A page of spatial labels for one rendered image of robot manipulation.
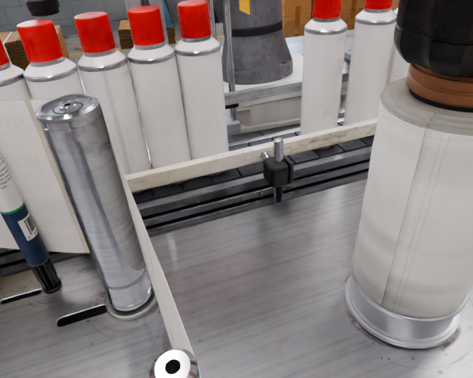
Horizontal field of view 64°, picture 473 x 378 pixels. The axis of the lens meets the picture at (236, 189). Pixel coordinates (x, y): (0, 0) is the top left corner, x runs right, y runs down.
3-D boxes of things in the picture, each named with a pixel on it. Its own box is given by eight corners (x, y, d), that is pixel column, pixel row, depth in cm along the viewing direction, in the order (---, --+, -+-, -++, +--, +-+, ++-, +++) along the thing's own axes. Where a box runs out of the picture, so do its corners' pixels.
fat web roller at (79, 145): (108, 328, 32) (23, 126, 21) (105, 289, 36) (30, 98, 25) (162, 311, 33) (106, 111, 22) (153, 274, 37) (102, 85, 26)
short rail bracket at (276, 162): (272, 229, 49) (271, 145, 42) (263, 214, 51) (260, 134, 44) (295, 222, 49) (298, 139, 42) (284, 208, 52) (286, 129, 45)
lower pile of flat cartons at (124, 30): (120, 49, 435) (115, 29, 422) (123, 38, 478) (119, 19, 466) (177, 43, 442) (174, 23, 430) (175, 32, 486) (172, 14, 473)
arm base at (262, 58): (226, 89, 73) (219, 34, 68) (216, 70, 86) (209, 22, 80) (302, 76, 74) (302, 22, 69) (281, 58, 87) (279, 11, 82)
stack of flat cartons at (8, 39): (-2, 79, 374) (-16, 45, 355) (7, 63, 416) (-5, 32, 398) (67, 68, 388) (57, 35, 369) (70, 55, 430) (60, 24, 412)
